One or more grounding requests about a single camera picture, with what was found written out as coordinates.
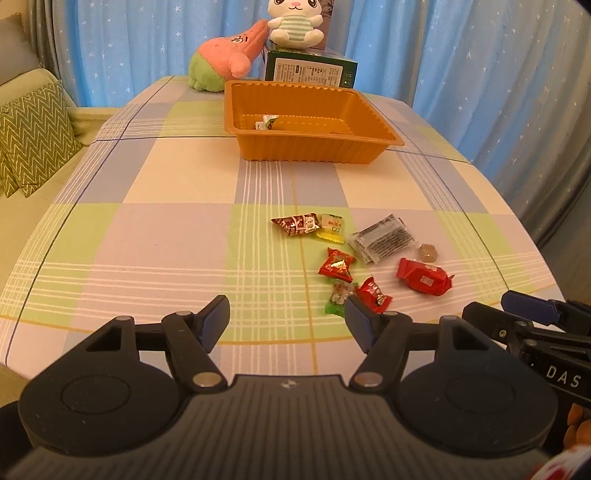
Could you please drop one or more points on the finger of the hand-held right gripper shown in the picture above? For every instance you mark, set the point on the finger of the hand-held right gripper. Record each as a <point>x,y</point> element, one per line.
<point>526,305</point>
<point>491,323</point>

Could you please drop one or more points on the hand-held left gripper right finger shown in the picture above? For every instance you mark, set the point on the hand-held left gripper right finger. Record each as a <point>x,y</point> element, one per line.
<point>358,323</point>

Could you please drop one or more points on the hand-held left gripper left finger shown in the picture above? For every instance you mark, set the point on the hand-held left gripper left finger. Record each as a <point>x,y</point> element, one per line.
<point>214,319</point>

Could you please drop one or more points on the green clear candy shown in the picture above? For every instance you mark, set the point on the green clear candy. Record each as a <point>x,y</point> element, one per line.
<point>338,297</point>

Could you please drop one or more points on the small red candy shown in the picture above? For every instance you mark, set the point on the small red candy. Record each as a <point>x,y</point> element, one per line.
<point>375,295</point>

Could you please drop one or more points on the large red snack packet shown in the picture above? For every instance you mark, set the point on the large red snack packet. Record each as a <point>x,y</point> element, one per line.
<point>424,278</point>

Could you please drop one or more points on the grey transparent snack packet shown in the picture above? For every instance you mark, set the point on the grey transparent snack packet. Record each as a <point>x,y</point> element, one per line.
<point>382,239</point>

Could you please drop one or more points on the round clear candy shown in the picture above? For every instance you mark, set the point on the round clear candy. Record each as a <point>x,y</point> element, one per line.
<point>427,253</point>

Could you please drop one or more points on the yellow candy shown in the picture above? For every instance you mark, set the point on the yellow candy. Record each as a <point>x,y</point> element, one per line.
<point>331,228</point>

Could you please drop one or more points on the brown red snack packet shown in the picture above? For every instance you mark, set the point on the brown red snack packet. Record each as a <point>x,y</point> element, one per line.
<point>296,225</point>

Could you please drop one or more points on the orange plastic tray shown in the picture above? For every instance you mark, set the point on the orange plastic tray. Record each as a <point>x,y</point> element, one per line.
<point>304,138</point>

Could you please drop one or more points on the person's right hand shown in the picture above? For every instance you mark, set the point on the person's right hand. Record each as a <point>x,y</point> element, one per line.
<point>577,424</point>

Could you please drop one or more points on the plaid tablecloth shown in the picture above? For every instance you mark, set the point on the plaid tablecloth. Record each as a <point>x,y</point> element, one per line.
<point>161,240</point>

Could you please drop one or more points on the green white wrapped candy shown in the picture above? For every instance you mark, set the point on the green white wrapped candy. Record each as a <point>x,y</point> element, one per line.
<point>267,122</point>

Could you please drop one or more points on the light green sofa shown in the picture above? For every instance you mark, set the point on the light green sofa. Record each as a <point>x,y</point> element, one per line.
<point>27,207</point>

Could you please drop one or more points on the green zigzag cushion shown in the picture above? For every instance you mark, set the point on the green zigzag cushion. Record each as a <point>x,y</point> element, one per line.
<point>37,138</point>

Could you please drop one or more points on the dark green carton box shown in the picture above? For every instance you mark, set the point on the dark green carton box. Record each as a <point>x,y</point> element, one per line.
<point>304,69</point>

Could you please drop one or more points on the blue starry curtain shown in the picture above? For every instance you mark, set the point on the blue starry curtain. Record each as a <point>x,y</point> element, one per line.
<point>438,60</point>

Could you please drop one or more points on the pink star plush toy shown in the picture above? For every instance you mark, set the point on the pink star plush toy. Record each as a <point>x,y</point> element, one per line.
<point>226,55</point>

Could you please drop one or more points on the tall brown printed box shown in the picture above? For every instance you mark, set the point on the tall brown printed box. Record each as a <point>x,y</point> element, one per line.
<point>333,23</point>

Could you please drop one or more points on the white bunny plush toy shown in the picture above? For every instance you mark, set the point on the white bunny plush toy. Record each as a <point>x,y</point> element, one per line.
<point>295,25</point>

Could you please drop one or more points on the plain cushion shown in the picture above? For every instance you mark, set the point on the plain cushion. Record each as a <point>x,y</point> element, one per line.
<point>16,50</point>

